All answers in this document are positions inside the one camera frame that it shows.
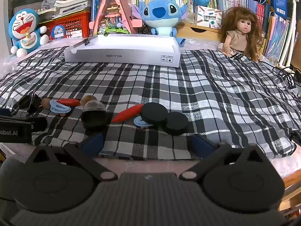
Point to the blue alien plush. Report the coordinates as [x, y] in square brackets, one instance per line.
[162, 11]

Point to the wooden drawer box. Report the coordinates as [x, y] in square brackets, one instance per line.
[188, 33]

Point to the white printed small box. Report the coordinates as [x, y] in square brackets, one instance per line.
[208, 16]

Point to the clear dome capsule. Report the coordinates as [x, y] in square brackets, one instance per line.
[94, 120]

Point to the black round disc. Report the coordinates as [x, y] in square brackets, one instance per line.
[176, 123]
[154, 113]

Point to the grey crumpled cloth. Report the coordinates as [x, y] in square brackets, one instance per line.
[48, 4]

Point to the blue robot cat plush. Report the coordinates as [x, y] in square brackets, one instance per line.
[23, 26]

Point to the red plastic crate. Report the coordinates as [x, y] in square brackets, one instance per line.
[75, 23]

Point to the row of colourful magazines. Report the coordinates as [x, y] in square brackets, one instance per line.
[277, 35]

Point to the pink triangular toy dollhouse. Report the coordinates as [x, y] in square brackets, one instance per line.
[110, 16]

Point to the white cardboard box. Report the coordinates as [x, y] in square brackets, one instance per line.
[141, 57]

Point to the row of pale spine books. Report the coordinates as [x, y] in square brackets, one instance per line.
[237, 2]

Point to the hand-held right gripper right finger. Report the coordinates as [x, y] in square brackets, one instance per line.
[201, 146]

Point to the black binder clip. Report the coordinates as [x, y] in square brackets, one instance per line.
[35, 103]

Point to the small binder clip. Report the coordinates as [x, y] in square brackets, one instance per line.
[88, 41]

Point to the brown haired baby doll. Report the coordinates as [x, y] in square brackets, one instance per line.
[239, 40]

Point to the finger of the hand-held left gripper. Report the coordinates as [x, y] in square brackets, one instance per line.
[37, 124]

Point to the black white plaid cloth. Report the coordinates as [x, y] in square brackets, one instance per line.
[164, 87]

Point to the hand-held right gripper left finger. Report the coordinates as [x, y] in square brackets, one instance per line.
[93, 144]

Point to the white pipe stand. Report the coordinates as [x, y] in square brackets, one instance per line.
[292, 16]

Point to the row of tall blue books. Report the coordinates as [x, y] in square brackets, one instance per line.
[97, 0]

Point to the brown wooden ball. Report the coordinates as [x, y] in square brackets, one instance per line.
[45, 103]
[85, 99]

